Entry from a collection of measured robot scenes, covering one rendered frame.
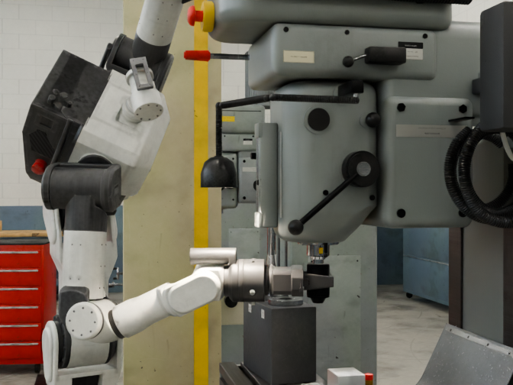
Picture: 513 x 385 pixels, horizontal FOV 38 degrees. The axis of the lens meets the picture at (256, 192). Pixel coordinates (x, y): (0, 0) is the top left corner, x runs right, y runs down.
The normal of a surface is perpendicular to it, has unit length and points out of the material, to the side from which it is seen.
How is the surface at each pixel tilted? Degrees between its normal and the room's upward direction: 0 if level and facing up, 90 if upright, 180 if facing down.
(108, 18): 90
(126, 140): 57
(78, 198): 84
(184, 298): 101
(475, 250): 90
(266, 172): 90
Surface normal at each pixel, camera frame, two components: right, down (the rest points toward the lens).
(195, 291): -0.04, 0.19
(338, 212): 0.20, 0.32
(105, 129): 0.42, -0.55
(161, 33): 0.14, 0.73
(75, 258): -0.18, -0.08
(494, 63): -0.98, 0.00
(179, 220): 0.22, 0.00
